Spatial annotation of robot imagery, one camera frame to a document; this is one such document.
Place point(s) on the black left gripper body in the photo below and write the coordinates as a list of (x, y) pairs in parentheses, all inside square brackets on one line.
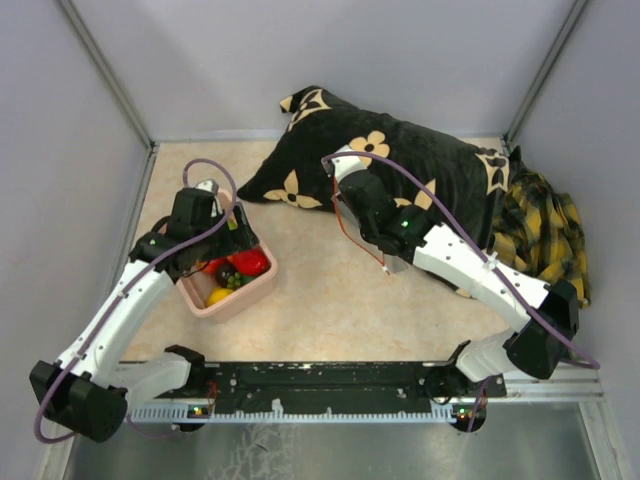
[(226, 241)]

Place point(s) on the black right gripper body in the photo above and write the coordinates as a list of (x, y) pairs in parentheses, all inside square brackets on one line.
[(366, 231)]

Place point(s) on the red yellow toy apple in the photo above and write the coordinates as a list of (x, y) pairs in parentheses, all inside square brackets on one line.
[(212, 266)]

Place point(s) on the red toy pepper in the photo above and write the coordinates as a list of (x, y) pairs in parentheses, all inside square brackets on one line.
[(251, 262)]

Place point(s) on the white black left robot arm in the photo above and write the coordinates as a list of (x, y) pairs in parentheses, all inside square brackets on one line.
[(83, 389)]

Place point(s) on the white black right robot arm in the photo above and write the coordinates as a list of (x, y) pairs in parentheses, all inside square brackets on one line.
[(542, 317)]

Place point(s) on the dark purple toy fruit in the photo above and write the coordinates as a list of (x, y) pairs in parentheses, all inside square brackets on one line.
[(223, 273)]

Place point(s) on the green toy grapes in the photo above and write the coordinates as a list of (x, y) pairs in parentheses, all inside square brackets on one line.
[(237, 280)]

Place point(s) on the yellow toy lemon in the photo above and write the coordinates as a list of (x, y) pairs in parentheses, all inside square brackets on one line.
[(218, 294)]

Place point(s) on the pink plastic basket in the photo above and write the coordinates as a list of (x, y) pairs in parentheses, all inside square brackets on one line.
[(240, 295)]

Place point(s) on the black floral pillow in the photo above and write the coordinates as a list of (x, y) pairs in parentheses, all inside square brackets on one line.
[(416, 164)]

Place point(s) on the yellow plaid shirt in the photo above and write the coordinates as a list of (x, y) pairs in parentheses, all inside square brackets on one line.
[(539, 231)]

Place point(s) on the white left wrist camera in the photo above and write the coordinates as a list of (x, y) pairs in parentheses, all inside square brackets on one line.
[(211, 186)]

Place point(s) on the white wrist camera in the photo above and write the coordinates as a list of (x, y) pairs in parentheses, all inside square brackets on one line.
[(211, 186), (343, 163)]

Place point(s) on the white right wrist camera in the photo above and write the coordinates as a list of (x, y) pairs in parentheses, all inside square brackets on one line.
[(343, 163)]

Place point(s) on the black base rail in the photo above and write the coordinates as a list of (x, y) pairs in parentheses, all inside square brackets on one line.
[(317, 388)]

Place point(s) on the aluminium frame rail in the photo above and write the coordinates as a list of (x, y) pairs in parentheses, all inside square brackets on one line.
[(565, 386)]

